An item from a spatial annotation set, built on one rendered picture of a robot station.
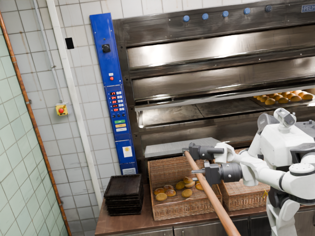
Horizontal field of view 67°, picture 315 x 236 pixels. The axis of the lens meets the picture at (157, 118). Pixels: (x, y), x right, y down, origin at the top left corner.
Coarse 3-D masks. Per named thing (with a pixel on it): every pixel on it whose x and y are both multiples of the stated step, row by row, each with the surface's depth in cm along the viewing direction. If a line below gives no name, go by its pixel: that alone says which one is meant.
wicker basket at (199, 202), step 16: (160, 160) 222; (176, 160) 223; (160, 176) 223; (176, 176) 224; (192, 176) 225; (176, 192) 216; (192, 192) 213; (160, 208) 184; (176, 208) 185; (192, 208) 194; (208, 208) 187
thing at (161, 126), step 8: (304, 104) 220; (312, 104) 218; (248, 112) 218; (256, 112) 216; (264, 112) 215; (272, 112) 216; (184, 120) 219; (192, 120) 216; (200, 120) 215; (208, 120) 215; (216, 120) 215; (224, 120) 216; (144, 128) 214; (152, 128) 215; (160, 128) 215; (168, 128) 216
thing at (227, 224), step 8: (184, 152) 153; (192, 160) 131; (192, 168) 122; (200, 176) 106; (208, 184) 96; (208, 192) 89; (216, 200) 81; (216, 208) 77; (224, 216) 71; (224, 224) 68; (232, 224) 67; (232, 232) 63
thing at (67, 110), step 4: (56, 104) 196; (60, 104) 196; (64, 104) 196; (68, 104) 201; (56, 108) 196; (60, 108) 196; (64, 108) 197; (68, 108) 200; (64, 112) 198; (68, 112) 198
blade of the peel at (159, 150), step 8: (160, 144) 197; (168, 144) 193; (176, 144) 189; (184, 144) 186; (200, 144) 179; (208, 144) 175; (216, 144) 163; (152, 152) 174; (160, 152) 163; (168, 152) 163; (176, 152) 163
